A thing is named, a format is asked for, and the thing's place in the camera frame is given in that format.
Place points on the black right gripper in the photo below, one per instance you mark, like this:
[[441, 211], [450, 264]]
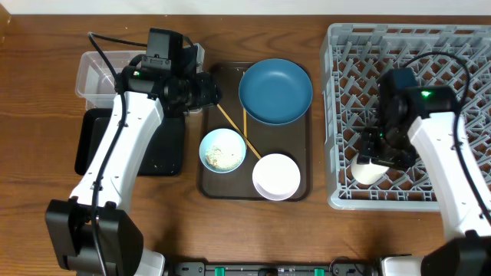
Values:
[[383, 154]]

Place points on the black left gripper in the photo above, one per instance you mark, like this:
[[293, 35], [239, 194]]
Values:
[[206, 84]]

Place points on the white cup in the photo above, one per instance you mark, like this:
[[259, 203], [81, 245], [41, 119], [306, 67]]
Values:
[[365, 171]]

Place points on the blue plate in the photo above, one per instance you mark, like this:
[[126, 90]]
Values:
[[276, 91]]

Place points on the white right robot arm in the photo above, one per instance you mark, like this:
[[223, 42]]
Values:
[[415, 122]]

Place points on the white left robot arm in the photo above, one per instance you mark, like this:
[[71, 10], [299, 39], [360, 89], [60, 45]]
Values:
[[91, 232]]

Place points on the grey dishwasher rack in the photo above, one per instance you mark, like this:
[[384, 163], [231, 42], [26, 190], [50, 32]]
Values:
[[353, 57]]

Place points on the short wooden chopstick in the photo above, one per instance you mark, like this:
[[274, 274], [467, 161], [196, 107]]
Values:
[[244, 120]]

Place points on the dark brown serving tray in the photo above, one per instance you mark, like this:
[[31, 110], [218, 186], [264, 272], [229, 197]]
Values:
[[293, 140]]

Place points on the light blue rice bowl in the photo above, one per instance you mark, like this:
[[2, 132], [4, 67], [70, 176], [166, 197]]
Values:
[[222, 150]]

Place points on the long wooden chopstick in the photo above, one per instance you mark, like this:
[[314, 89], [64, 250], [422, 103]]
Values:
[[229, 119]]

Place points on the black plastic tray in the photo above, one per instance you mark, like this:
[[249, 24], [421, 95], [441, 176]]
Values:
[[164, 154]]

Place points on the clear plastic bin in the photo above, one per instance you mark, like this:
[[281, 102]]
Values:
[[95, 82]]

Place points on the white bowl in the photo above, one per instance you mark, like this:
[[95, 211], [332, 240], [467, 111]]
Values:
[[276, 177]]

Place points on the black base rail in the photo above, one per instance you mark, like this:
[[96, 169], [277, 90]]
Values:
[[341, 266]]

